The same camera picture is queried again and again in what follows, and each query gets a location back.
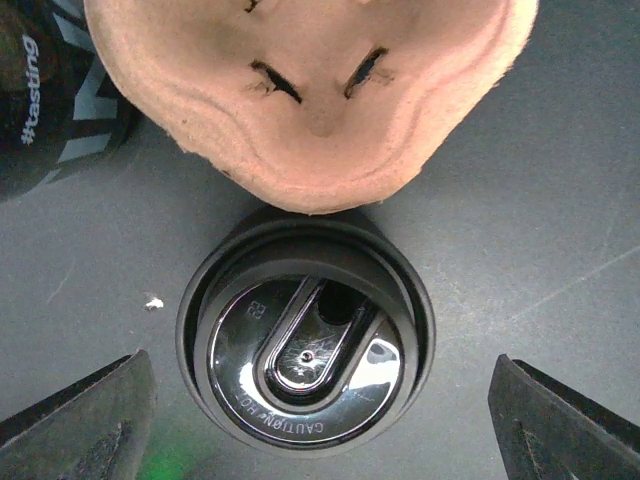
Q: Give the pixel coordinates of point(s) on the stack of black lids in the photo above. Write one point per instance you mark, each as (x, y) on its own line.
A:
(305, 336)

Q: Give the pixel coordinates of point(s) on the black paper coffee cup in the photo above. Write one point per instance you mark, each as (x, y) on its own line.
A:
(61, 114)

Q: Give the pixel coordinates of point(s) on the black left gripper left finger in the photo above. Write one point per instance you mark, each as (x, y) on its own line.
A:
(96, 428)

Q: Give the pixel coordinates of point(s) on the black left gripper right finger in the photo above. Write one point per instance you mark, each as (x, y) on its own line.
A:
(547, 430)

